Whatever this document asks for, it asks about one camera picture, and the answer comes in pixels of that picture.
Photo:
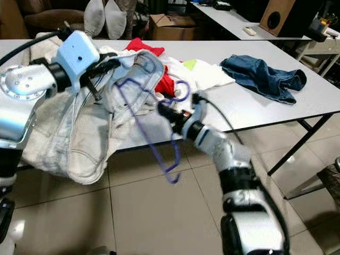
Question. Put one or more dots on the black device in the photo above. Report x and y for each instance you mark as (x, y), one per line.
(219, 6)

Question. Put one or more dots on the wooden speaker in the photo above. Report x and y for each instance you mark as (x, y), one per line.
(289, 16)

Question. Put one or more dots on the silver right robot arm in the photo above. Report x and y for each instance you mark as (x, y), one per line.
(260, 223)

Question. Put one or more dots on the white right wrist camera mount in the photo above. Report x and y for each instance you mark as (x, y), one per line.
(201, 109)

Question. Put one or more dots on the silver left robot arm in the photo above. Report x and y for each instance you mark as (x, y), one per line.
(24, 90)

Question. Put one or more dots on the grey pillow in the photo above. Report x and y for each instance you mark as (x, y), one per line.
(115, 18)
(94, 17)

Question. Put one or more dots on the black table leg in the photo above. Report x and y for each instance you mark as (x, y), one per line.
(300, 144)

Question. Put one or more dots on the beige garment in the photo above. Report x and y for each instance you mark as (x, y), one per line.
(40, 45)

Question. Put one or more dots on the white shirt green label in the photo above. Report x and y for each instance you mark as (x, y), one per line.
(207, 77)

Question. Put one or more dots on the brown armchair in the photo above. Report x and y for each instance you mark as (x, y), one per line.
(53, 18)

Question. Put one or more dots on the open brown cardboard box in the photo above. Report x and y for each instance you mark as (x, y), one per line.
(170, 29)

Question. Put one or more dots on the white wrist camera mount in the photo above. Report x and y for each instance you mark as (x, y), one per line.
(201, 109)
(79, 53)

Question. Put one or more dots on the blue denim shorts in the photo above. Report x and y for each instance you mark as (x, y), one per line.
(260, 77)

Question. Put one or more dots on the red sweater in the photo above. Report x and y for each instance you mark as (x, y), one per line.
(141, 47)

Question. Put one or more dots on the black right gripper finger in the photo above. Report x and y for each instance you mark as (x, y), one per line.
(167, 110)

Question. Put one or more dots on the purple clothes hanger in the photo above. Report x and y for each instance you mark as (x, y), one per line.
(179, 159)

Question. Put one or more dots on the grey desk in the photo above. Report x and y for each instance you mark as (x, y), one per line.
(228, 18)

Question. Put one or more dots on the white remote control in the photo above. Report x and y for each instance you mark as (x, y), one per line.
(250, 31)

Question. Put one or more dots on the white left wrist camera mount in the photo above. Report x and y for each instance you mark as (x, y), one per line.
(79, 53)

